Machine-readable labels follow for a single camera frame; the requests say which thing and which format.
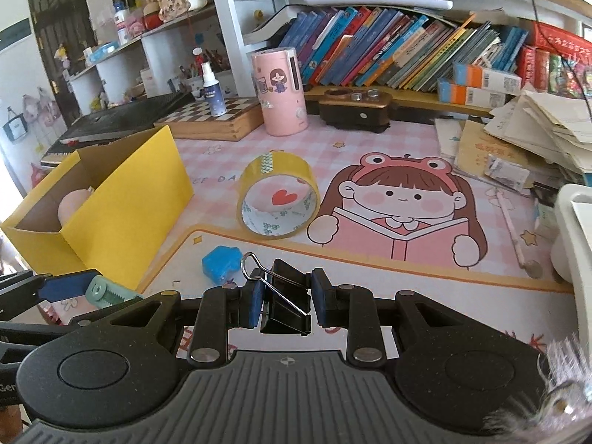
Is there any black binder clip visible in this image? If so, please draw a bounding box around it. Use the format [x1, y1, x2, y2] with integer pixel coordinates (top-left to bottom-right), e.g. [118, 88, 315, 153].
[241, 252, 312, 337]

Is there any pink plush toy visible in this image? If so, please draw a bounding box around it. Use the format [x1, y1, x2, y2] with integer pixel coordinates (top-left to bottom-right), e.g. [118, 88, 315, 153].
[57, 186, 94, 226]

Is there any blue star-shaped sharpener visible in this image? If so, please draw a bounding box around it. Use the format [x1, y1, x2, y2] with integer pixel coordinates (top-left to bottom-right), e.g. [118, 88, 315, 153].
[202, 246, 243, 285]

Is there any pink cartoon table mat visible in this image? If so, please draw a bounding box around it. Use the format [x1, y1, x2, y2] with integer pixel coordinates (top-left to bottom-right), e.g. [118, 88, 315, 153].
[59, 114, 579, 362]

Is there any yellow tape roll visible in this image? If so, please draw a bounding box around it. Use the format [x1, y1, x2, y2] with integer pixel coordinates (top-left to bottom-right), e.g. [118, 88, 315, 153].
[237, 150, 320, 239]

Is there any yellow cardboard box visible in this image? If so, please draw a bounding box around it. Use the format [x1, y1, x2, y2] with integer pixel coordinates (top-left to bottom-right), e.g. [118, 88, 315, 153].
[1, 126, 194, 290]

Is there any black electronic keyboard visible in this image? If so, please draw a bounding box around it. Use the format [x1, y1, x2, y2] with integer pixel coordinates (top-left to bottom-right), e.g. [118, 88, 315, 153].
[40, 92, 194, 168]

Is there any wooden chess board box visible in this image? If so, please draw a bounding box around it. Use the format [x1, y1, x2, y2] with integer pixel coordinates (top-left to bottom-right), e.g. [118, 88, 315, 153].
[155, 97, 263, 141]

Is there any brown retro radio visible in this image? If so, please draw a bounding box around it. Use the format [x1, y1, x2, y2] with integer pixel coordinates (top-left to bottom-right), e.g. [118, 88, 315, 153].
[318, 88, 392, 133]

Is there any white spray bottle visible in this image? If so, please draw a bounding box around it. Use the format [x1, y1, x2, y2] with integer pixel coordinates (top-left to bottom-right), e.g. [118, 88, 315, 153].
[202, 61, 227, 117]

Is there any white laptop stand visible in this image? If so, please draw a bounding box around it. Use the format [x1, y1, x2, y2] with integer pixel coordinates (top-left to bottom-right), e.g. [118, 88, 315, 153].
[555, 184, 592, 321]

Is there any pink cylindrical canister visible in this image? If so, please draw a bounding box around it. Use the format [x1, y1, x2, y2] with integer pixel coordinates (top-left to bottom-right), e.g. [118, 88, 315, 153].
[251, 47, 308, 137]

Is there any white cubby shelf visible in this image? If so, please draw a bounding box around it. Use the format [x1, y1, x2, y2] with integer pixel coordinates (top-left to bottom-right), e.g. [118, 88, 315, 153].
[70, 4, 226, 114]

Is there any stack of papers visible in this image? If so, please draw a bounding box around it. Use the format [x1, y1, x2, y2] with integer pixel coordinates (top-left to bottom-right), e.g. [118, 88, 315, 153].
[485, 86, 591, 186]

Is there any black charging cable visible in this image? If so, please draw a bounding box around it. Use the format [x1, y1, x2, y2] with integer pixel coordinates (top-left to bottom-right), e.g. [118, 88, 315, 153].
[508, 0, 592, 121]

